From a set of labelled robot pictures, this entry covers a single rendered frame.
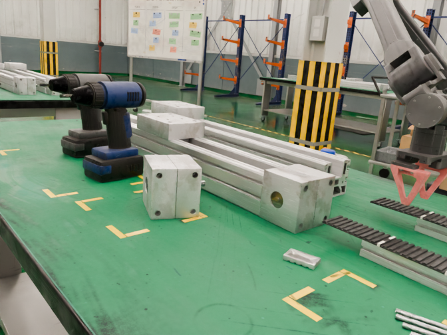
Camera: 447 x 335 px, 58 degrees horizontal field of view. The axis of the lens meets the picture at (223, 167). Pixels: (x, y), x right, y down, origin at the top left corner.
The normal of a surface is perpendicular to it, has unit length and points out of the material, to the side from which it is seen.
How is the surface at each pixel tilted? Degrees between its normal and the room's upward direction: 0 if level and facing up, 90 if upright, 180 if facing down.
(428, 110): 89
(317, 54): 90
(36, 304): 0
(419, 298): 0
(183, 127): 90
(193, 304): 0
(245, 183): 90
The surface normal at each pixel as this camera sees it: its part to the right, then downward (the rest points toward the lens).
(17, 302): 0.07, -0.96
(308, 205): 0.64, 0.25
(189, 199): 0.33, 0.27
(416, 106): -0.59, 0.15
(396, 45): -0.76, -0.47
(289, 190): -0.76, 0.11
